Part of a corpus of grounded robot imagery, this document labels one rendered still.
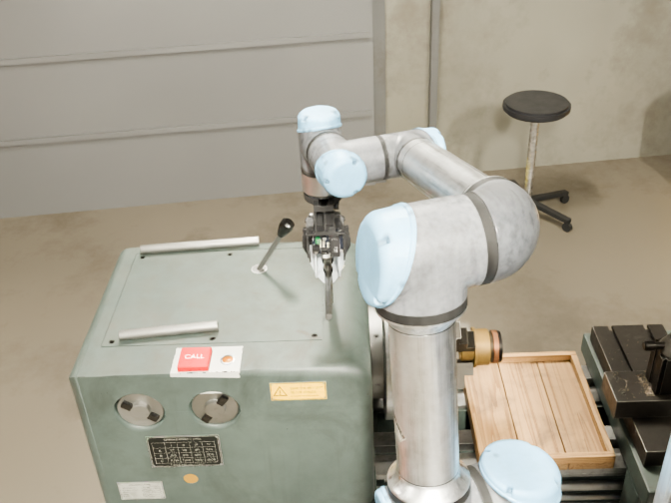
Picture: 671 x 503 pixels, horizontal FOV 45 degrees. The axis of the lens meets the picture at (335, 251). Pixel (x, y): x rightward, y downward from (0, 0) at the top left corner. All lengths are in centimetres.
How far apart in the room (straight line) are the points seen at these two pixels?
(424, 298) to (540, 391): 116
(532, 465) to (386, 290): 41
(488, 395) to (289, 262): 60
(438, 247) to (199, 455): 94
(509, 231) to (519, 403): 112
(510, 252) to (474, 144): 393
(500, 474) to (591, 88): 396
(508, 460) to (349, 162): 51
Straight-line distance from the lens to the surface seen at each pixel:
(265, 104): 453
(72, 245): 458
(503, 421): 199
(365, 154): 131
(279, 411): 163
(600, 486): 203
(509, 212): 97
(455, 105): 475
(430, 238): 92
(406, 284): 92
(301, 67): 446
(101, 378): 163
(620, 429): 198
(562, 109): 419
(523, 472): 120
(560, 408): 204
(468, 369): 187
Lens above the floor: 227
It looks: 33 degrees down
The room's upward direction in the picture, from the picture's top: 3 degrees counter-clockwise
